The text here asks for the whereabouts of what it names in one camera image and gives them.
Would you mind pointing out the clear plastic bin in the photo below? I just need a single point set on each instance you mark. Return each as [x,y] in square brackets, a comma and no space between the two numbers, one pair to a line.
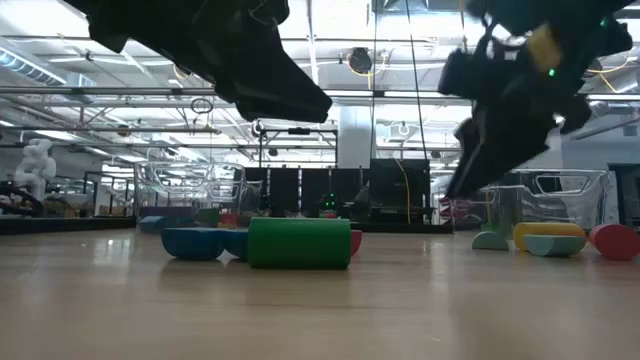
[575,200]
[190,180]

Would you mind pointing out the navy rectangular bar block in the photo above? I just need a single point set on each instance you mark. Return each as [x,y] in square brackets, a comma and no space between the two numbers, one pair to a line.
[167,212]

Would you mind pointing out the black round ceiling fixture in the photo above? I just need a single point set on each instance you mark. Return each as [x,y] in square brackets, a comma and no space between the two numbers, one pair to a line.
[360,60]

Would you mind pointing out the blue rectangular bar block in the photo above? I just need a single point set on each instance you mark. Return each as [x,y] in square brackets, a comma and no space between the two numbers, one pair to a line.
[152,223]

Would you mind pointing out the black computer case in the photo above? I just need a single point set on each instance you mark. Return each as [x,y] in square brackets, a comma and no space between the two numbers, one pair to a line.
[390,190]

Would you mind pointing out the white humanoid robot figure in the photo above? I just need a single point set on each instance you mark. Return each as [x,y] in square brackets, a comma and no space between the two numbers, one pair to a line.
[35,170]

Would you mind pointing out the light cyan small block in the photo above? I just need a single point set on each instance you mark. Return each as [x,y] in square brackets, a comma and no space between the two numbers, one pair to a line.
[555,246]
[490,241]

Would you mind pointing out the green cube block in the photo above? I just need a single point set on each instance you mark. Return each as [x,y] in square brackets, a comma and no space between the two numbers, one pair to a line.
[489,226]

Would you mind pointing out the blue small block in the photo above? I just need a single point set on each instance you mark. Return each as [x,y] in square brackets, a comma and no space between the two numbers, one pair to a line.
[192,243]

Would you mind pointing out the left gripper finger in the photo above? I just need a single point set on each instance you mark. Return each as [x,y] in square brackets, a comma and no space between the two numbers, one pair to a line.
[280,113]
[280,75]

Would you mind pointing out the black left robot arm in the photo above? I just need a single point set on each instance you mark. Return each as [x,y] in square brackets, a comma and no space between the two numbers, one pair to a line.
[110,20]

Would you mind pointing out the black partition panels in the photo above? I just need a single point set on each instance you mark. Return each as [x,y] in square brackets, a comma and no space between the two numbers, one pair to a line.
[285,190]

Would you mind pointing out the black background rig frame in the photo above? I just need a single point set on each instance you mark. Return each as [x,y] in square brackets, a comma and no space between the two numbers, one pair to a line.
[299,131]

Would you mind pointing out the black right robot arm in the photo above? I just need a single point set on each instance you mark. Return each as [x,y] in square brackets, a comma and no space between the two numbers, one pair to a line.
[550,10]

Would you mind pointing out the black cabinet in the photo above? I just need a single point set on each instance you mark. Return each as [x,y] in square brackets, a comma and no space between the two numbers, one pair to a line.
[627,195]

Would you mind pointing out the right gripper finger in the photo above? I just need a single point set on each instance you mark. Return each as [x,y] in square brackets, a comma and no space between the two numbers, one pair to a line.
[472,137]
[515,142]

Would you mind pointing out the green rectangular bar block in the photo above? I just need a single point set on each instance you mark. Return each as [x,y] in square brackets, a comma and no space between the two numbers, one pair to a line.
[207,217]

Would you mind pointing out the green cylinder block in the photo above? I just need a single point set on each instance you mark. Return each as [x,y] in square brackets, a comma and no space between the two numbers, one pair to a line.
[299,243]

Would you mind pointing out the orange cylinder block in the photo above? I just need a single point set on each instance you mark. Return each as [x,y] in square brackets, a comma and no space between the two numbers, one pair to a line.
[616,242]

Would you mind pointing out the red rectangular bar block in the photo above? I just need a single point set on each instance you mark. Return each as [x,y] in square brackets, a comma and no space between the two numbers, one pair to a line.
[228,219]

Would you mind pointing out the red cube block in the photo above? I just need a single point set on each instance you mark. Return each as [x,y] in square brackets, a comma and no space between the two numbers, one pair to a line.
[356,242]

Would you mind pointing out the black aluminium table frame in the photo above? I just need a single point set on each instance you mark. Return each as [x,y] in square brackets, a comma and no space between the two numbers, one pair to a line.
[60,225]

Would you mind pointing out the yellow cylinder block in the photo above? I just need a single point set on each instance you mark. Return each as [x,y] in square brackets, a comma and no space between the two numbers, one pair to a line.
[547,229]

